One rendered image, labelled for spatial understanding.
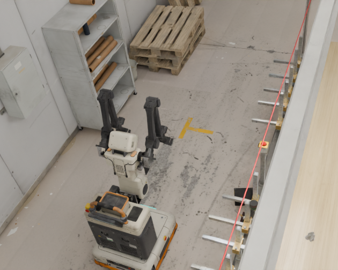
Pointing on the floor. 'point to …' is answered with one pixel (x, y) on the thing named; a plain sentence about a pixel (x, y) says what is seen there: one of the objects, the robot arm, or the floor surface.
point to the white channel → (286, 148)
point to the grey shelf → (92, 104)
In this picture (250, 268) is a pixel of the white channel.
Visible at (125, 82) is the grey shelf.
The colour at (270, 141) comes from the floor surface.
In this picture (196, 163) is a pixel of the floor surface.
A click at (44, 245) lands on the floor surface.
